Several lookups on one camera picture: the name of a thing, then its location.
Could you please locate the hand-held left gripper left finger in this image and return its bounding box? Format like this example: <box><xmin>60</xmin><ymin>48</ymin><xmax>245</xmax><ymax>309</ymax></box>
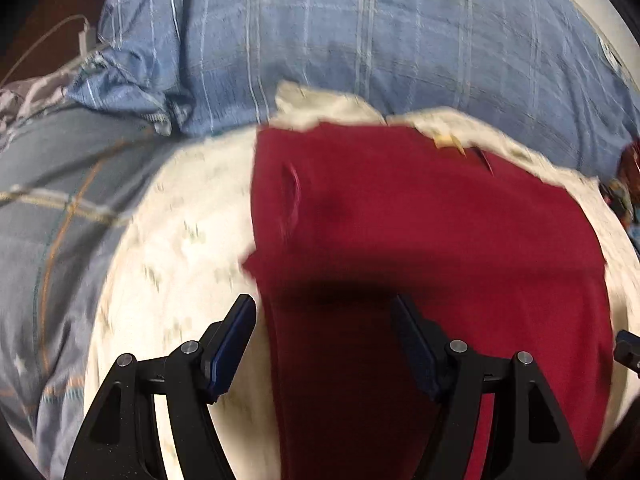
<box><xmin>62</xmin><ymin>294</ymin><xmax>258</xmax><ymax>480</ymax></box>

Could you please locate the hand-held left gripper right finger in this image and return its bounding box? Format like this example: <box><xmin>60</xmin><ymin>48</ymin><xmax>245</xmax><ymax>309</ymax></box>
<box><xmin>391</xmin><ymin>294</ymin><xmax>587</xmax><ymax>480</ymax></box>

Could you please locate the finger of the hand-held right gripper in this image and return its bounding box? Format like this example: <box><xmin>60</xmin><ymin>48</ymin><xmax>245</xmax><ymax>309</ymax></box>
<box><xmin>613</xmin><ymin>329</ymin><xmax>640</xmax><ymax>377</ymax></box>

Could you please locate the dark red fleece garment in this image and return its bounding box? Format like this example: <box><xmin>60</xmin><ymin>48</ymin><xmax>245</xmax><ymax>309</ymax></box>
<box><xmin>242</xmin><ymin>122</ymin><xmax>616</xmax><ymax>480</ymax></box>

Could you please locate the cream leaf-print cloth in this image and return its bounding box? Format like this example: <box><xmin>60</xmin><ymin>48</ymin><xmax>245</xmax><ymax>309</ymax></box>
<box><xmin>85</xmin><ymin>80</ymin><xmax>640</xmax><ymax>480</ymax></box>

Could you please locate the colourful printed cloth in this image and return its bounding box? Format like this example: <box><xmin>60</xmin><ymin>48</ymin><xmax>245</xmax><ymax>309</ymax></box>
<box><xmin>599</xmin><ymin>141</ymin><xmax>640</xmax><ymax>243</ymax></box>

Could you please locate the grey plaid bed sheet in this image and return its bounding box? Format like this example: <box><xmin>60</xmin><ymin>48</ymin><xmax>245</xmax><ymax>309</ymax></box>
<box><xmin>0</xmin><ymin>102</ymin><xmax>201</xmax><ymax>477</ymax></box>

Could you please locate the pinkish grey blanket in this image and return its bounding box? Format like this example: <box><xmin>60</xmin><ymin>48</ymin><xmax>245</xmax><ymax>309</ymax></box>
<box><xmin>0</xmin><ymin>67</ymin><xmax>81</xmax><ymax>131</ymax></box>

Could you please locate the white cable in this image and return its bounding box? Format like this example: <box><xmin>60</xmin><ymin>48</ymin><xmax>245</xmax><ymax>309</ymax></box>
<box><xmin>0</xmin><ymin>15</ymin><xmax>108</xmax><ymax>86</ymax></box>

